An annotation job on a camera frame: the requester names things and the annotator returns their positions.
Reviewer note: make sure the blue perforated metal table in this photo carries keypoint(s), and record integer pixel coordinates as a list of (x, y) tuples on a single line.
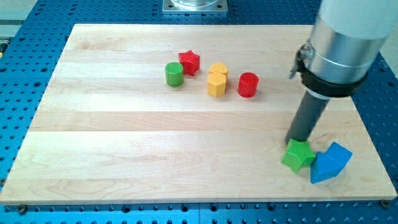
[(33, 53)]

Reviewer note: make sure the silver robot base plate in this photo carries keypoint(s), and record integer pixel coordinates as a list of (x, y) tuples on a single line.
[(175, 6)]

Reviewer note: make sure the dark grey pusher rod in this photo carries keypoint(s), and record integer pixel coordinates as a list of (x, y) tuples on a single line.
[(311, 108)]

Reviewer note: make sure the green star block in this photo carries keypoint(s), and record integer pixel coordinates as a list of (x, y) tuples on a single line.
[(298, 155)]

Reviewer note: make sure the yellow hexagon block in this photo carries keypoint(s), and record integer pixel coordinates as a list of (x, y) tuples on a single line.
[(216, 84)]

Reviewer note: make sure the green cylinder block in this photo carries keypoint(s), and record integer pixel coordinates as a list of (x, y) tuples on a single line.
[(174, 74)]

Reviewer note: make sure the blue triangle block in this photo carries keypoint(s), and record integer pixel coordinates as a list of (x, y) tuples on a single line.
[(322, 168)]

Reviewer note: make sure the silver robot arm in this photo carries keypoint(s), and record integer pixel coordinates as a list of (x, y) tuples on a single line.
[(345, 40)]

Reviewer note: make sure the red star block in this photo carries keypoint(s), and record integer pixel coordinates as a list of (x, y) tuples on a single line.
[(190, 62)]

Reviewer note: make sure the red cylinder block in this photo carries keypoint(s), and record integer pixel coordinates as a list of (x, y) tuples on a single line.
[(247, 85)]

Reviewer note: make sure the light wooden board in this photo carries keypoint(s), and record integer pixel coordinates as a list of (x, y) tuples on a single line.
[(110, 130)]

